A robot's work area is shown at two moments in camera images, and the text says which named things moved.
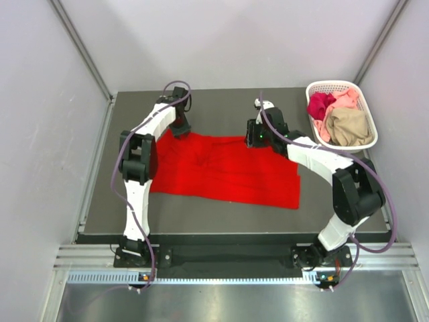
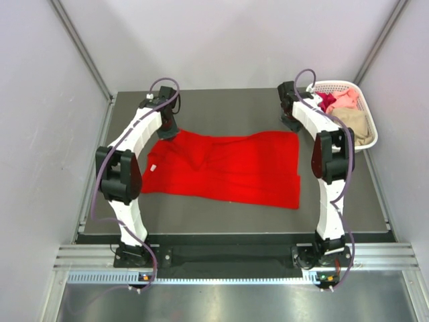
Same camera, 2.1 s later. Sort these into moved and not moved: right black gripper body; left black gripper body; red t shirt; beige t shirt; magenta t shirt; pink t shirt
Moved: right black gripper body; left black gripper body
Not moved: pink t shirt; magenta t shirt; red t shirt; beige t shirt
